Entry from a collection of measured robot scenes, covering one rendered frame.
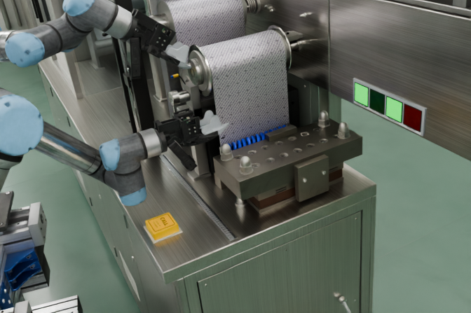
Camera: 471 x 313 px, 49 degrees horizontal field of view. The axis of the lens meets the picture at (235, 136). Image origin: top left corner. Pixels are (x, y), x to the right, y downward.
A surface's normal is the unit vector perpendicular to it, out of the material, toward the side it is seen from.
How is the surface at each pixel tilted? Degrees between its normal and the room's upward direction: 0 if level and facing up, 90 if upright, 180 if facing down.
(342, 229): 90
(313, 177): 90
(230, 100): 90
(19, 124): 84
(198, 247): 0
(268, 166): 0
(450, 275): 0
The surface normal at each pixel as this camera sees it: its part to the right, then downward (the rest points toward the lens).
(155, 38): 0.46, 0.37
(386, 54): -0.88, 0.29
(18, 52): -0.43, 0.46
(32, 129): 0.73, 0.14
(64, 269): -0.10, -0.88
